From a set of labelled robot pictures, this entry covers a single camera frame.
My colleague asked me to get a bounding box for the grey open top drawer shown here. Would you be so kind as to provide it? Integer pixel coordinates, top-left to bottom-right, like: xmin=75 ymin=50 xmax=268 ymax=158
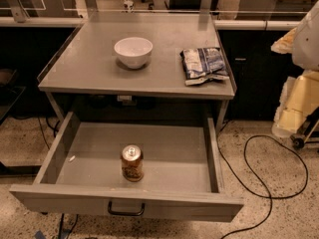
xmin=10 ymin=113 xmax=243 ymax=222

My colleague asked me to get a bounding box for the blue white chip bag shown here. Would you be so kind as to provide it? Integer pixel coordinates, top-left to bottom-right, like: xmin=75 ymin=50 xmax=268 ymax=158
xmin=180 ymin=47 xmax=229 ymax=86

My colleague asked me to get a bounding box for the white ceramic bowl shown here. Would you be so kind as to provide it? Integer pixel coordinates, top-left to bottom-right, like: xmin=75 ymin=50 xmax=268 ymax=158
xmin=114 ymin=37 xmax=153 ymax=69

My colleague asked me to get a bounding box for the orange soda can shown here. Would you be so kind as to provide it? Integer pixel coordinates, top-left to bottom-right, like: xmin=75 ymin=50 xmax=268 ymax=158
xmin=121 ymin=144 xmax=144 ymax=182

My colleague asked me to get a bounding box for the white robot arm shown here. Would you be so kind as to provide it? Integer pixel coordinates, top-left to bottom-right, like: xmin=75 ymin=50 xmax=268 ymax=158
xmin=271 ymin=1 xmax=319 ymax=71

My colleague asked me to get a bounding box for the black floor cable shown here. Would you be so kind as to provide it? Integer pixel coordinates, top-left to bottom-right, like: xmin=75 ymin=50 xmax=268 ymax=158
xmin=216 ymin=120 xmax=310 ymax=239

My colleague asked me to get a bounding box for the black drawer handle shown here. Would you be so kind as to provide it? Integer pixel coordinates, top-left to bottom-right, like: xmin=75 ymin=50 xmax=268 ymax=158
xmin=107 ymin=201 xmax=146 ymax=217

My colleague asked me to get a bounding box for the grey counter cabinet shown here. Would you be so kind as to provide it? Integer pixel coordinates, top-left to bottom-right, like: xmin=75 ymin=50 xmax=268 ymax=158
xmin=39 ymin=12 xmax=235 ymax=128

